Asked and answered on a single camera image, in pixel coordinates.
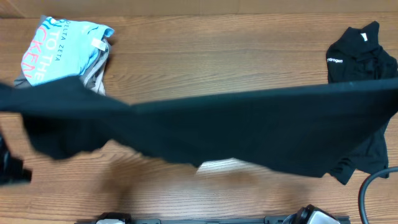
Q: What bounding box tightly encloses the plain black t-shirt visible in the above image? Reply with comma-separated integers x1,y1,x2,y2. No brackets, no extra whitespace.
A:
1,77,397,177

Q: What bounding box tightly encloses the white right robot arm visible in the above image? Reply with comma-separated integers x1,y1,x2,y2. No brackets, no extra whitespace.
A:
282,204,340,224

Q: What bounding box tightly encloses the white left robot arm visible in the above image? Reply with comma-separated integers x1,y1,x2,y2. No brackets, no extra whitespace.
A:
1,135,32,186

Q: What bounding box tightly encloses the white folded garment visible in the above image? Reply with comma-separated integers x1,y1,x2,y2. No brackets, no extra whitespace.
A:
91,58,107,95

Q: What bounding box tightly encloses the grey folded garment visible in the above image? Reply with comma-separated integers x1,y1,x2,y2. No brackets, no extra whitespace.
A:
13,14,111,91

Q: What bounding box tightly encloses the black hydrogen logo shirt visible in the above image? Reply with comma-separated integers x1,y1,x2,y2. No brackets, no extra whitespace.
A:
326,21,397,185

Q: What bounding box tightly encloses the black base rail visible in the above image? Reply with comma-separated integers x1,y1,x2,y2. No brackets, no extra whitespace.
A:
74,212,351,224

